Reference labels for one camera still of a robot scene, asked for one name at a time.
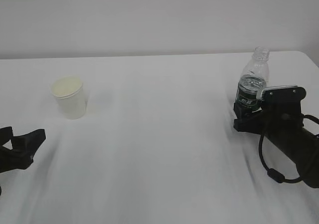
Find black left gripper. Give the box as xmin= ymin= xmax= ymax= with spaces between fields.
xmin=0 ymin=126 xmax=46 ymax=173

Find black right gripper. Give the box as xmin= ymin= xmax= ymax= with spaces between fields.
xmin=233 ymin=103 xmax=303 ymax=134

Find clear water bottle green label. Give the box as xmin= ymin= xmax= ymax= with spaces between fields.
xmin=235 ymin=47 xmax=270 ymax=112

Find white paper cup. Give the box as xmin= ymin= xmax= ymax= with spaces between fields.
xmin=50 ymin=76 xmax=86 ymax=119

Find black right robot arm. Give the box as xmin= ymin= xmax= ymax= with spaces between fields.
xmin=234 ymin=103 xmax=319 ymax=188

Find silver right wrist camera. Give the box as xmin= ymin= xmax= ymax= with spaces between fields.
xmin=256 ymin=85 xmax=307 ymax=104

